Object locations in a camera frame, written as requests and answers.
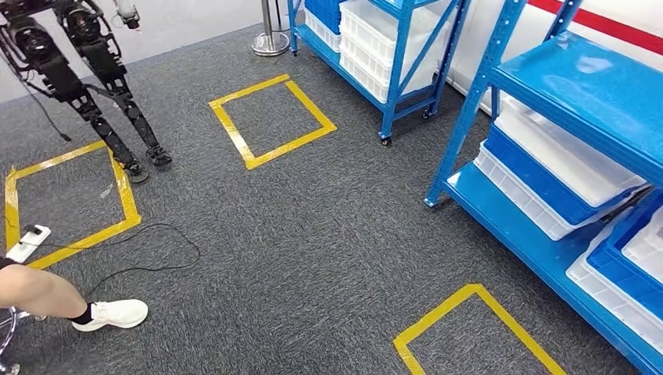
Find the chrome stool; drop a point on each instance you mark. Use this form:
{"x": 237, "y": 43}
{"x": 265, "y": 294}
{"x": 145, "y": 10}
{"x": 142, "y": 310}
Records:
{"x": 8, "y": 336}

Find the white plastic crate stack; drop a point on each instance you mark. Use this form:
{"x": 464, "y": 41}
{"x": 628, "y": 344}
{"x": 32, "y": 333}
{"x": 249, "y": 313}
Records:
{"x": 373, "y": 31}

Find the white power strip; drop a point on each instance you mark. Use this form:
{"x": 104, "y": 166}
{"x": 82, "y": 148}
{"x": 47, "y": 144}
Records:
{"x": 26, "y": 246}

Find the person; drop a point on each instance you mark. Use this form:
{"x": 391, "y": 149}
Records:
{"x": 36, "y": 292}

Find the red barrier belt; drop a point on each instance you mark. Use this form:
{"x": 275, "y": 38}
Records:
{"x": 595, "y": 23}

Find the yellow floor tape square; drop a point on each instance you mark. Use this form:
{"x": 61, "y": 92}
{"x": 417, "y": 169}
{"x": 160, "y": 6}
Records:
{"x": 127, "y": 202}
{"x": 233, "y": 129}
{"x": 435, "y": 316}

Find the blue metal shelf rack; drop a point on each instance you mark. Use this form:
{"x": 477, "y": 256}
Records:
{"x": 396, "y": 77}
{"x": 570, "y": 83}

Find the chrome stanchion with round base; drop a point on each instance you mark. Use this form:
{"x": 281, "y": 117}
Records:
{"x": 269, "y": 41}

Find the blue plastic crate stack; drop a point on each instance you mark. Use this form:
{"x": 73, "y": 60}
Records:
{"x": 323, "y": 8}

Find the black humanoid robot legs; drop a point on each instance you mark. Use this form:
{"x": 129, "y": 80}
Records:
{"x": 62, "y": 77}

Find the white car body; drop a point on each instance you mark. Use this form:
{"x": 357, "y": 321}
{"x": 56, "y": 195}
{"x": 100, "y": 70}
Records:
{"x": 471, "y": 31}

